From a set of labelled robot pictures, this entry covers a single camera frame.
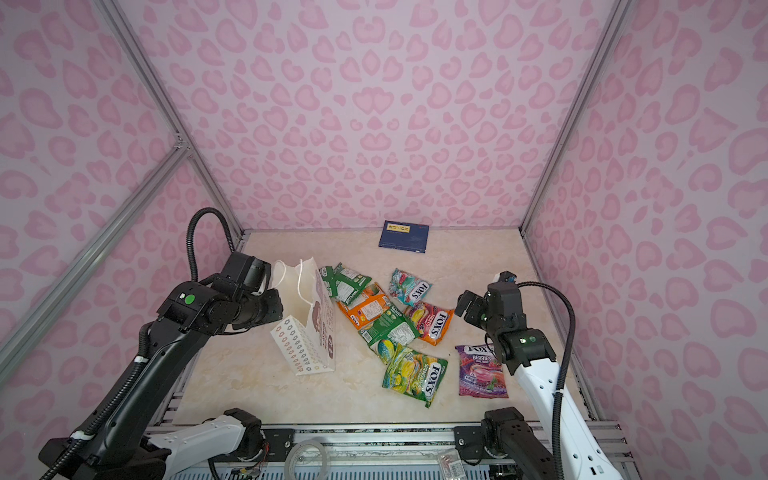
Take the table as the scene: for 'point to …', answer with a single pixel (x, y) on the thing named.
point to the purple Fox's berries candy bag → (481, 372)
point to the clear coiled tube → (289, 462)
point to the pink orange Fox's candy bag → (432, 321)
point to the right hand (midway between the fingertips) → (472, 301)
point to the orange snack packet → (367, 311)
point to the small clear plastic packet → (452, 466)
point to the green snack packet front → (392, 326)
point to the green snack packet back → (342, 283)
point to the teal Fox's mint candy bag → (407, 288)
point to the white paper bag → (307, 336)
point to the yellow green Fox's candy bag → (414, 374)
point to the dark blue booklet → (404, 236)
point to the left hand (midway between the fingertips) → (279, 304)
